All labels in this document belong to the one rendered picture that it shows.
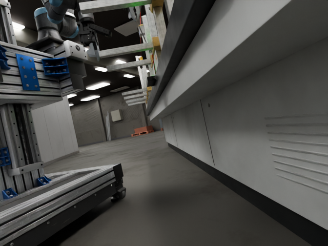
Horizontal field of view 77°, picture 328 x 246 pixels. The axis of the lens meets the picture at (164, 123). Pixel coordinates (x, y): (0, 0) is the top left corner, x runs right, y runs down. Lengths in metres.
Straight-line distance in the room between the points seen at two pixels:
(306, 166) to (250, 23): 0.41
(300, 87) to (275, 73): 0.09
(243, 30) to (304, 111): 0.29
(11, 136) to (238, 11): 1.15
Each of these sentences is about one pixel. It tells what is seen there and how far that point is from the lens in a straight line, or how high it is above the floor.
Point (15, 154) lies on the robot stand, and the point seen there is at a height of 0.43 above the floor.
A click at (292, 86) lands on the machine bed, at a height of 0.45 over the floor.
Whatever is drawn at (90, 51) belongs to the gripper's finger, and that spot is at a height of 0.86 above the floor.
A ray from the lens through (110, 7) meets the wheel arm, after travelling 0.98.
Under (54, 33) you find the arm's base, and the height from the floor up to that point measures 1.10.
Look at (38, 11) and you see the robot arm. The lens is 1.59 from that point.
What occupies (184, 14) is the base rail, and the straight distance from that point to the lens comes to 0.48.
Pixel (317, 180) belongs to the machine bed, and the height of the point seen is 0.22.
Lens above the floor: 0.43
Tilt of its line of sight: level
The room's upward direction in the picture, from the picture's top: 12 degrees counter-clockwise
